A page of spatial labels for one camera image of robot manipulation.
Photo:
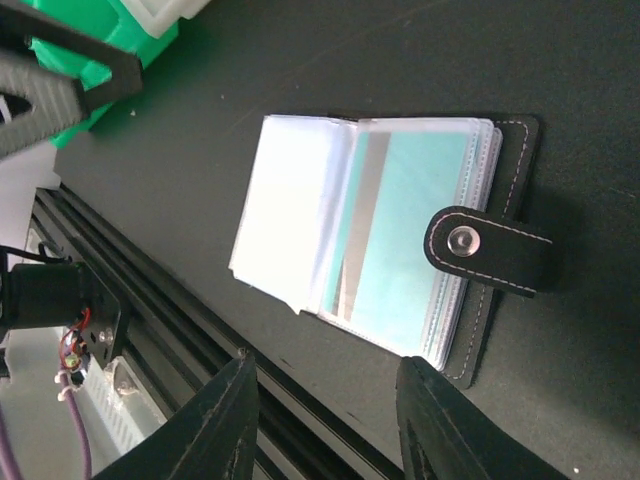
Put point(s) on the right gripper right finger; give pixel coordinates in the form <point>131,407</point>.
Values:
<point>444,436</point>

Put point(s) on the white slotted cable duct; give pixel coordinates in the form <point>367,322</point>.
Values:
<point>123,404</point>

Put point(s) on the left circuit board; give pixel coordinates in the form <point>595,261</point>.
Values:
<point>72,349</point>

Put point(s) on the black aluminium rail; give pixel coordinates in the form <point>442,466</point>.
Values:
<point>176,344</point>

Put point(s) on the green plastic bin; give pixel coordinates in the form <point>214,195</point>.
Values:
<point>107,22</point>

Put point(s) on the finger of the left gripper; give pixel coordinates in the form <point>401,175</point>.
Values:
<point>126,68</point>
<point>57,103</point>

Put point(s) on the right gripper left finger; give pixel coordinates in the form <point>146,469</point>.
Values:
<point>213,436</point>

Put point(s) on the white translucent bin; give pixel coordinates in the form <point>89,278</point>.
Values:
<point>157,16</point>

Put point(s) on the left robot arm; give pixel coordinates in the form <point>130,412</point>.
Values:
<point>38,291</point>

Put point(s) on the teal card in holder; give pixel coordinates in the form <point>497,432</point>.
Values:
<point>379,276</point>

